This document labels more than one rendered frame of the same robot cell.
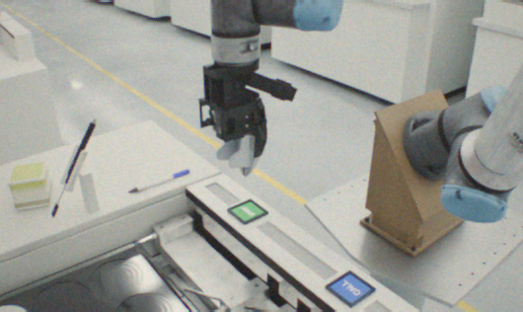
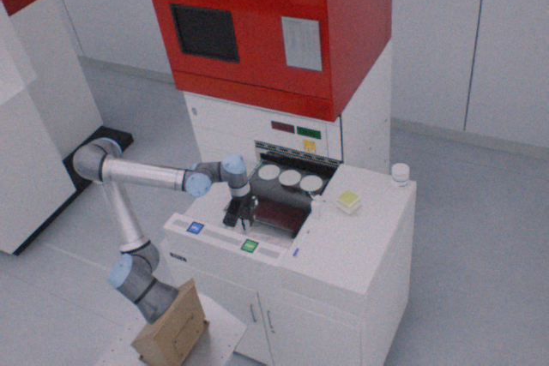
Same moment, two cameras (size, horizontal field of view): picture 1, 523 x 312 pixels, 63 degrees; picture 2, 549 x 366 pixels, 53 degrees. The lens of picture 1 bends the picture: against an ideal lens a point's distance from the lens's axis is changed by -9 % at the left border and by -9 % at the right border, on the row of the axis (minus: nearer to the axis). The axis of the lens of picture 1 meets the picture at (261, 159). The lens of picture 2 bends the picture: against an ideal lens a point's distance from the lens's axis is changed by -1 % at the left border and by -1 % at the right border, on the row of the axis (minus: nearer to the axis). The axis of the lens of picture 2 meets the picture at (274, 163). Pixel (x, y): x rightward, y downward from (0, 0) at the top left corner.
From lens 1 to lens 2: 2.45 m
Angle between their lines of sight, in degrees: 108
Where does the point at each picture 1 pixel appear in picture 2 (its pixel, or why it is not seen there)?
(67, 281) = (307, 206)
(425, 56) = not seen: outside the picture
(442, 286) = not seen: hidden behind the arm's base
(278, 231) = (232, 243)
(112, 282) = (290, 213)
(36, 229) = (328, 198)
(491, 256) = (131, 326)
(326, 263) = (207, 236)
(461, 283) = not seen: hidden behind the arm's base
